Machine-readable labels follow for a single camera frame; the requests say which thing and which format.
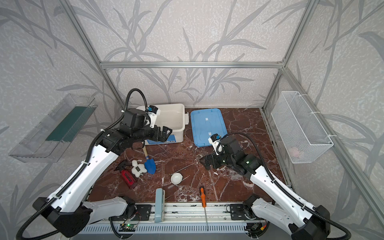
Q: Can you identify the thin metal rod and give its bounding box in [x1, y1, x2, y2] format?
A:
[170, 162, 198, 176]

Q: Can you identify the white plastic storage bin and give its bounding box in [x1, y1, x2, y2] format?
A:
[145, 104, 189, 145]

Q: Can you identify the blue plastic bin lid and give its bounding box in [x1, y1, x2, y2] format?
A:
[191, 109, 228, 147]

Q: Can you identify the clear test tube rack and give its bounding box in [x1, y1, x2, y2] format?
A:
[231, 174, 243, 181]

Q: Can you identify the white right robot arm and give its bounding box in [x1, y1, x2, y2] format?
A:
[200, 133, 352, 240]

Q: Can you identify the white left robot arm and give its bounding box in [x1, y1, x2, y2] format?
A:
[16, 88, 173, 240]

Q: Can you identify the white molecule model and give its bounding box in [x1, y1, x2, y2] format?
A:
[131, 160, 148, 178]

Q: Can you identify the red black lighter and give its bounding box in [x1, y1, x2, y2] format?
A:
[115, 161, 138, 189]

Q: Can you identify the grey teal bar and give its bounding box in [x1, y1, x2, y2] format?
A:
[154, 188, 165, 223]

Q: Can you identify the green circuit board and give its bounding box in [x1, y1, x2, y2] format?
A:
[119, 224, 138, 233]

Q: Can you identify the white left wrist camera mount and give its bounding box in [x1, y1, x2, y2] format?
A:
[145, 105, 161, 129]

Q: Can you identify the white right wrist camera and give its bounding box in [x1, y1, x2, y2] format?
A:
[209, 134, 223, 156]

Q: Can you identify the orange handled screwdriver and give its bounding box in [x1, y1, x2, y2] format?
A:
[200, 186, 209, 231]

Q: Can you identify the wooden handled blue brush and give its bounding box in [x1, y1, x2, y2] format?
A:
[143, 146, 157, 175]

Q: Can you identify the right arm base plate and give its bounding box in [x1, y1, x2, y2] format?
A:
[226, 203, 256, 221]

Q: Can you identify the aluminium frame profile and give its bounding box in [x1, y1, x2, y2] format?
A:
[59, 1, 384, 225]

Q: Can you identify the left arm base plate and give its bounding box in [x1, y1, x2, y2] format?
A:
[110, 204, 152, 222]

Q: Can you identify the white wire mesh basket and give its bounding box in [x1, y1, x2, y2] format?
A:
[271, 91, 334, 164]

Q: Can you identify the clear wall shelf green mat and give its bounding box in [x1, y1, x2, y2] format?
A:
[9, 94, 98, 164]

